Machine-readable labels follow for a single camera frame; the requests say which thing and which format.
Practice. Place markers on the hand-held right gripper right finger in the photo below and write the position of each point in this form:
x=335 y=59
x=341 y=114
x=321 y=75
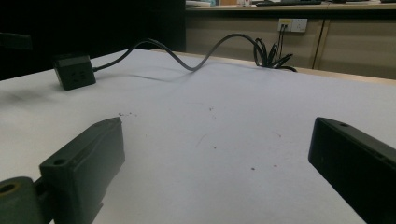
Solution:
x=355 y=161

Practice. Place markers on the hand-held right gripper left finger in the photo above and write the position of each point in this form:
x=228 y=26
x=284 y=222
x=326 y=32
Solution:
x=84 y=168

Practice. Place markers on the black cube power strip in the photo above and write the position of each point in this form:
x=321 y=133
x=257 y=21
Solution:
x=74 y=71

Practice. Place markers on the black keyboard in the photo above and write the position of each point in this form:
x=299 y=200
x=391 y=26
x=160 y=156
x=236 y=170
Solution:
x=288 y=2

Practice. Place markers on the white wall socket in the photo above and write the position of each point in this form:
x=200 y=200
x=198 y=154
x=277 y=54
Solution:
x=292 y=25

